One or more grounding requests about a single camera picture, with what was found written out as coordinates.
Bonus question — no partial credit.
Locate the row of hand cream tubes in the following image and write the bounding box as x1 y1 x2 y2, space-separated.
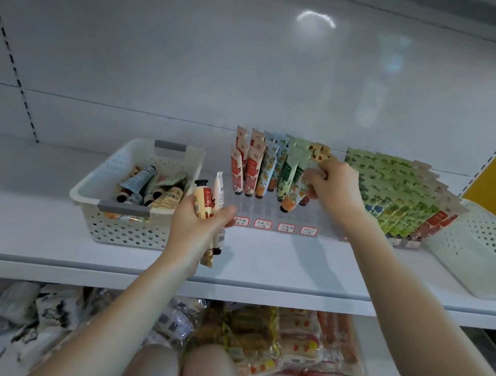
223 124 476 249

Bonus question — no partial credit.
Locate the white red-label hand cream tube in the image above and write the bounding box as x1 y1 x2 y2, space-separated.
209 170 230 213

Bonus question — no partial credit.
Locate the person's right forearm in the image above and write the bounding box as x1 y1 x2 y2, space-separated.
322 215 496 376

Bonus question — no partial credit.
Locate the pile of pale hand cream tubes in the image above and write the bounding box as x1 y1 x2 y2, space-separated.
116 160 190 215

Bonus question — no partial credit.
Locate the person's right hand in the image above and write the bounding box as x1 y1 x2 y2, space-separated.
298 155 373 231

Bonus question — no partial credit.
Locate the pile of snack packets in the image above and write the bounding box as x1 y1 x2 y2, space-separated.
0 270 378 376

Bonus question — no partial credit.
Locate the yellow brown hand cream tube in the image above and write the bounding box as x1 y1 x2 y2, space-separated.
182 177 227 269

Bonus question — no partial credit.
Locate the white metal shelf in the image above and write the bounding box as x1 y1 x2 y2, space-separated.
0 0 496 376

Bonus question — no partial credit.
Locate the teal orange floral hand cream tube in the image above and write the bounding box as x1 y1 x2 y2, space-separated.
278 158 323 218

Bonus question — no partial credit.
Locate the person's left hand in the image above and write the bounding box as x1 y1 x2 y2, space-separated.
157 188 240 281

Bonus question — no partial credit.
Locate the person's left leg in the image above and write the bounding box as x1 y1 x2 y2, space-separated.
116 340 184 376

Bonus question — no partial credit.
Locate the clear divider tray with labels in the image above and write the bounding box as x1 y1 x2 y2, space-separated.
232 213 407 250

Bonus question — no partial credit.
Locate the person's left forearm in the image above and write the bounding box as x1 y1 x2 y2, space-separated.
27 241 198 376

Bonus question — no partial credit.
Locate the white perforated plastic basket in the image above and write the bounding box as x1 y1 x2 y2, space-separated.
64 129 207 256
417 193 496 301

